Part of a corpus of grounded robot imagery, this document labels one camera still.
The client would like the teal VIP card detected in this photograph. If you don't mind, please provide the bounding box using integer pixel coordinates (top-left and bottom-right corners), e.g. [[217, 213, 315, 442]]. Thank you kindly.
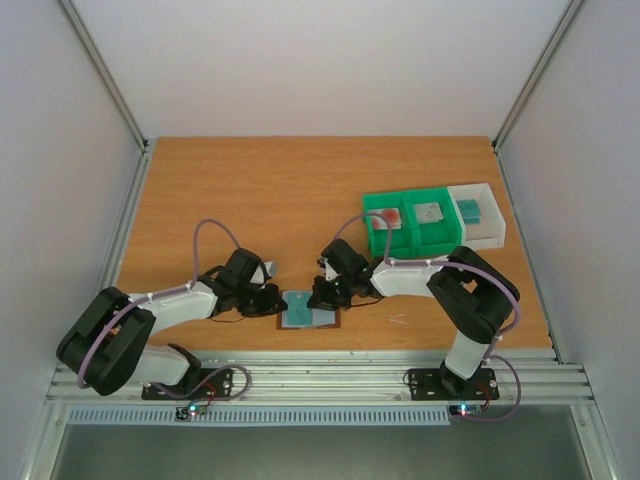
[[281, 291, 313, 329]]

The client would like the brown leather card holder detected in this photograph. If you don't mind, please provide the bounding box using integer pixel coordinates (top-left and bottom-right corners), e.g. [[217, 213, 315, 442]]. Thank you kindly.
[[276, 290, 340, 330]]

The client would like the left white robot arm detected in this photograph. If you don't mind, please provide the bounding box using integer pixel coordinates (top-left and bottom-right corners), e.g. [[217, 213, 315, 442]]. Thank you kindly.
[[56, 248, 287, 399]]

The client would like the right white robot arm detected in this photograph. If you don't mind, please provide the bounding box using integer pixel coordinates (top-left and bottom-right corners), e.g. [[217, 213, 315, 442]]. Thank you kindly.
[[307, 238, 521, 398]]

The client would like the red circle card stack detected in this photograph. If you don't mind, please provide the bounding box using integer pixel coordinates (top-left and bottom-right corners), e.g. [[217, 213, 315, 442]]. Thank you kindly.
[[369, 207, 403, 231]]

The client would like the green bin with red cards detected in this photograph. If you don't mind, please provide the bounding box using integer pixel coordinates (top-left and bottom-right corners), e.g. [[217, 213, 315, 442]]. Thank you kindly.
[[362, 191, 413, 259]]

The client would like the green bin with VIP cards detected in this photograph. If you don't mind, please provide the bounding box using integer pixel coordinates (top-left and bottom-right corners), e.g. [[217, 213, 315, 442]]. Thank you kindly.
[[405, 187, 464, 258]]

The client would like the white VIP card stack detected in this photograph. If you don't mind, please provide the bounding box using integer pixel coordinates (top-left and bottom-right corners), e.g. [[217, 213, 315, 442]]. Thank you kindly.
[[413, 202, 444, 224]]

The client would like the teal card stack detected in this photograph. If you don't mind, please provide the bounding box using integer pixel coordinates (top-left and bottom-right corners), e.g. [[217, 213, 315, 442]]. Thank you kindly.
[[457, 199, 481, 225]]

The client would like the white bin with teal cards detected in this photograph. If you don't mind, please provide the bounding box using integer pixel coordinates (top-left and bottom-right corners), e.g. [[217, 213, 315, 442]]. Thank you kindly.
[[447, 183, 506, 250]]

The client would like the left controller board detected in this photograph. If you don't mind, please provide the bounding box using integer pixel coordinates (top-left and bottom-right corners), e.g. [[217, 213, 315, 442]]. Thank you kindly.
[[175, 405, 208, 421]]

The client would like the controller board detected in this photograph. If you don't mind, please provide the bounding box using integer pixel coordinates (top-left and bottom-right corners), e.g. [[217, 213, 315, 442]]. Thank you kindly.
[[175, 405, 208, 421], [449, 403, 486, 418]]

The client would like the right controller board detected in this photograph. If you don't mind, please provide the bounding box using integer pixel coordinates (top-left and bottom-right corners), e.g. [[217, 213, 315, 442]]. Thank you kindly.
[[449, 403, 486, 418]]

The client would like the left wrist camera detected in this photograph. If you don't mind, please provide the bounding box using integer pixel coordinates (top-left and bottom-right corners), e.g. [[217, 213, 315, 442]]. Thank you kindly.
[[251, 261, 278, 285]]

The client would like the aluminium front rail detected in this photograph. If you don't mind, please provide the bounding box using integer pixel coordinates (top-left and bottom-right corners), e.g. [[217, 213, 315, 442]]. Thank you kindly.
[[45, 349, 595, 406]]

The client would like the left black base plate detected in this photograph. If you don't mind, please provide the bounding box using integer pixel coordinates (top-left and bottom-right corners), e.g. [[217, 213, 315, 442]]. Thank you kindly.
[[141, 368, 234, 401]]

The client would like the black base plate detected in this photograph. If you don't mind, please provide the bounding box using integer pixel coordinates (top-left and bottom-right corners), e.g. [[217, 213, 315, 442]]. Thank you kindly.
[[141, 368, 234, 401], [403, 368, 500, 401]]

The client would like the grey slotted cable duct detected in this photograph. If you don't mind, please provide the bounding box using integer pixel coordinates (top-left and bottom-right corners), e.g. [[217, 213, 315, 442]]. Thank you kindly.
[[67, 405, 450, 427]]

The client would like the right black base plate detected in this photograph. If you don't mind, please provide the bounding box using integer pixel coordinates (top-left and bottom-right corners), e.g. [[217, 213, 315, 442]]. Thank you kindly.
[[403, 368, 500, 401]]

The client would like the left aluminium frame post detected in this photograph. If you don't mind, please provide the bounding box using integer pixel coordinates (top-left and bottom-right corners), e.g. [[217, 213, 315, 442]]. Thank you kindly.
[[55, 0, 151, 154]]

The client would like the aluminium frame post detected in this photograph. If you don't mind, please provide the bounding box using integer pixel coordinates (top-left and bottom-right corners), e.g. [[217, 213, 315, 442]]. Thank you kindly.
[[55, 0, 151, 154], [491, 0, 587, 154]]

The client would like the right aluminium frame post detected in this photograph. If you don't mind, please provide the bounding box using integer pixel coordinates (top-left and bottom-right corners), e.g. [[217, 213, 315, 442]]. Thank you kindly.
[[491, 0, 587, 154]]

